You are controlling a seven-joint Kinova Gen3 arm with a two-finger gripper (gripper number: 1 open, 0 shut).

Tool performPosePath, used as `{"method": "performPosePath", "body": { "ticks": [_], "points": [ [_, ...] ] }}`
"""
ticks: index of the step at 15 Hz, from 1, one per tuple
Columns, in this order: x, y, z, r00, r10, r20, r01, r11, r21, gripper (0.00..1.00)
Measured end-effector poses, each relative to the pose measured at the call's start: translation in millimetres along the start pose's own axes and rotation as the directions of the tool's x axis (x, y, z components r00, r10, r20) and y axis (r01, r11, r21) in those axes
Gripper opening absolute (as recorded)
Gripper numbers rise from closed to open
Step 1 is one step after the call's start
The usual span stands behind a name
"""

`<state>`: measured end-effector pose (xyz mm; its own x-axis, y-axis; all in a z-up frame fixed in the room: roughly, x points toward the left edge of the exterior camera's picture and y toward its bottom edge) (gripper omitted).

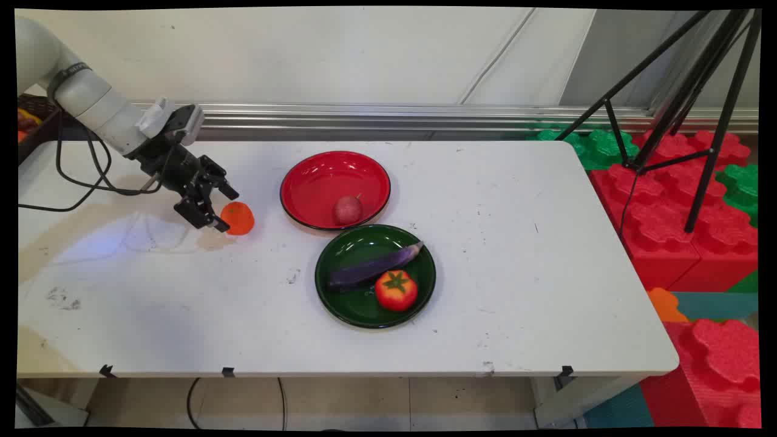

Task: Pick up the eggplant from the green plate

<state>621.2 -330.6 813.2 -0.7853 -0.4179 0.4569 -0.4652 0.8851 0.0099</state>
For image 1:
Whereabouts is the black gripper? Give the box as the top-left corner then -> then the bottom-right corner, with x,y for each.
127,137 -> 240,234

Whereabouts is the purple toy eggplant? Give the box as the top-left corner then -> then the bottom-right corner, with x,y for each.
328,240 -> 426,289

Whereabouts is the orange toy fruit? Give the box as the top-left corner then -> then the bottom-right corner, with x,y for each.
220,202 -> 256,236

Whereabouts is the red plate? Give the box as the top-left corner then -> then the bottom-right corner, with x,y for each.
280,151 -> 392,232

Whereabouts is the pink toy apple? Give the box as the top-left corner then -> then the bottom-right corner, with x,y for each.
333,194 -> 365,227

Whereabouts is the dark green plate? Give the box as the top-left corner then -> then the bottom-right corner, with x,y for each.
314,225 -> 437,330

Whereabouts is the dark wicker basket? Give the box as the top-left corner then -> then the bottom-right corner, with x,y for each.
17,93 -> 64,166

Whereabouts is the yellow red toy food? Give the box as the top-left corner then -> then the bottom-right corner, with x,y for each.
17,108 -> 42,144

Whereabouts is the red toy tomato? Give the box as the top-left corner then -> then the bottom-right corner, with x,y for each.
375,269 -> 419,313

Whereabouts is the white table leg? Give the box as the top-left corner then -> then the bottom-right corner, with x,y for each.
531,373 -> 645,429
16,378 -> 101,429

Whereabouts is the green foam block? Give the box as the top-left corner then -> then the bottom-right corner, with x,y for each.
715,163 -> 759,229
527,124 -> 642,171

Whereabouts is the large red foam block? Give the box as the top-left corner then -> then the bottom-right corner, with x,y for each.
589,130 -> 759,293

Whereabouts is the teal foam mat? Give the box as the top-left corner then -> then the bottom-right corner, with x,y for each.
670,291 -> 759,322
583,382 -> 655,429

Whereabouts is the orange foam piece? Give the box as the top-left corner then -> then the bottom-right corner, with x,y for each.
646,287 -> 690,323

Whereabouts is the black tripod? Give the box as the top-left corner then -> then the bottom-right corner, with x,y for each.
555,9 -> 763,235

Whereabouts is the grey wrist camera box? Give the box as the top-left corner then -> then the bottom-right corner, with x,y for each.
136,97 -> 206,147

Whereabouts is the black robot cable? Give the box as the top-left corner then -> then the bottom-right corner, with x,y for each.
18,109 -> 166,213

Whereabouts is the aluminium wall rail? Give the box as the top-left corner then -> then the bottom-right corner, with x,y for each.
131,101 -> 759,135

